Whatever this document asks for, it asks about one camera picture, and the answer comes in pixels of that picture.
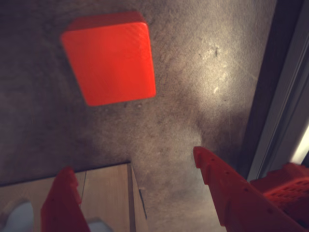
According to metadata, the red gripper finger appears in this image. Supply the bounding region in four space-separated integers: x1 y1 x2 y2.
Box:
40 166 91 232
193 146 306 232

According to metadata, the wooden shape sorter box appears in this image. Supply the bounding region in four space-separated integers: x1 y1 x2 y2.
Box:
0 161 148 232

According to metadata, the red cube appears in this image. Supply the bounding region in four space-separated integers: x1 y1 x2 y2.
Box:
60 11 157 107

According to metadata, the aluminium profile rail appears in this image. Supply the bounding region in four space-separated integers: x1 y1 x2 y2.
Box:
246 0 309 181

